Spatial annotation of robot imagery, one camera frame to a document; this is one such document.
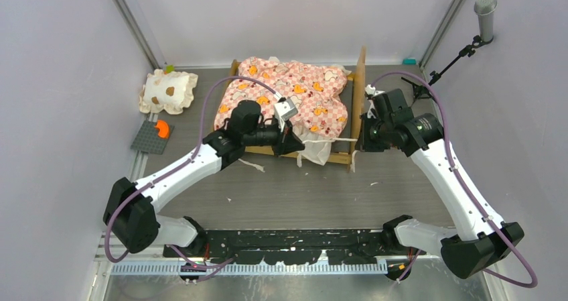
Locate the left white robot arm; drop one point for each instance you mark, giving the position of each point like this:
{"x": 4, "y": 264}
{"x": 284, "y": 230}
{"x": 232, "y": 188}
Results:
{"x": 132, "y": 211}

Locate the teal small block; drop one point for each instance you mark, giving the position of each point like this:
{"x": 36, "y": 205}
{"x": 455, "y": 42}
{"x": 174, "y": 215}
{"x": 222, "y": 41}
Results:
{"x": 409, "y": 61}

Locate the wooden pet bed frame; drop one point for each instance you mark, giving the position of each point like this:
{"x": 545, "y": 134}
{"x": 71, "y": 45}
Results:
{"x": 329, "y": 100}

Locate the black microphone stand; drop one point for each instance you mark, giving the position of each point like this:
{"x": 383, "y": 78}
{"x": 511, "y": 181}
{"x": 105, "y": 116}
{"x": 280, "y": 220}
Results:
{"x": 422, "y": 93}

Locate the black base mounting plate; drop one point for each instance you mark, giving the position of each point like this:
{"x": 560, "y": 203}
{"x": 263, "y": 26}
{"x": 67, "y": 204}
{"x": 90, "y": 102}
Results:
{"x": 291, "y": 247}

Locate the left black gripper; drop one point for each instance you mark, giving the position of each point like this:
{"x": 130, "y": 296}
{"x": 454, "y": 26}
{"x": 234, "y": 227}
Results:
{"x": 287, "y": 141}

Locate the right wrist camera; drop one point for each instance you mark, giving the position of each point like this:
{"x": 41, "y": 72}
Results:
{"x": 370, "y": 93}

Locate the grey microphone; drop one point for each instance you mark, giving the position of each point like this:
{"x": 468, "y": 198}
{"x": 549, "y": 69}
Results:
{"x": 485, "y": 9}

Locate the orange curved toy block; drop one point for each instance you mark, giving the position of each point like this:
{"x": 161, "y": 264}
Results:
{"x": 163, "y": 129}

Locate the grey building baseplate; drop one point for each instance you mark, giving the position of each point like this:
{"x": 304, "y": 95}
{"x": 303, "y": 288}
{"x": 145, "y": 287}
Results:
{"x": 147, "y": 141}

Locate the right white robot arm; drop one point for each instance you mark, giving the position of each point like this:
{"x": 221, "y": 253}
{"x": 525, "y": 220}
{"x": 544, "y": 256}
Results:
{"x": 476, "y": 241}

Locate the white ruffled pillow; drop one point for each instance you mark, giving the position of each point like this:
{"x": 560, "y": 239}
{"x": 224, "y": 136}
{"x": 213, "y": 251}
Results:
{"x": 170, "y": 92}

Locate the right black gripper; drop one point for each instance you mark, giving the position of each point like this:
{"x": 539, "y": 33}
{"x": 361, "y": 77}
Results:
{"x": 364, "y": 143}

